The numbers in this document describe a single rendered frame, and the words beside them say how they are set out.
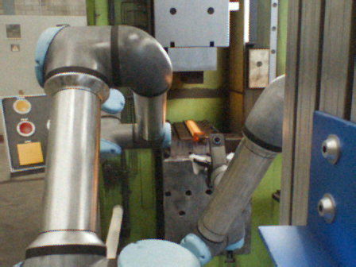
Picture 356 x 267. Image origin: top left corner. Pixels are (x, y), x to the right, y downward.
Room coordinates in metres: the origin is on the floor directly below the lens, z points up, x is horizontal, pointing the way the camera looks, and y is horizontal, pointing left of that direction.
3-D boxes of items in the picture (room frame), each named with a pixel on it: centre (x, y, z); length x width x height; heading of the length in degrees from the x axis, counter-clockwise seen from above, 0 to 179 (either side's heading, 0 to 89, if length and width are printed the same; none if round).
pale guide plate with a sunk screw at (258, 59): (1.65, -0.37, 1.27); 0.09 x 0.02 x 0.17; 94
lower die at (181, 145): (1.70, -0.05, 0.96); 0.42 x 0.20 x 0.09; 4
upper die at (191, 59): (1.70, -0.05, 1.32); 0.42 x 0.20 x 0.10; 4
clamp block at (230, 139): (1.57, -0.24, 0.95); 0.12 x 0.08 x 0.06; 4
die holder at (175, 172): (1.72, -0.10, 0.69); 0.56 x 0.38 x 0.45; 4
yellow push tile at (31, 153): (1.21, 0.51, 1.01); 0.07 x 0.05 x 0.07; 119
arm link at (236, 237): (0.88, -0.12, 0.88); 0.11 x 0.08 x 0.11; 142
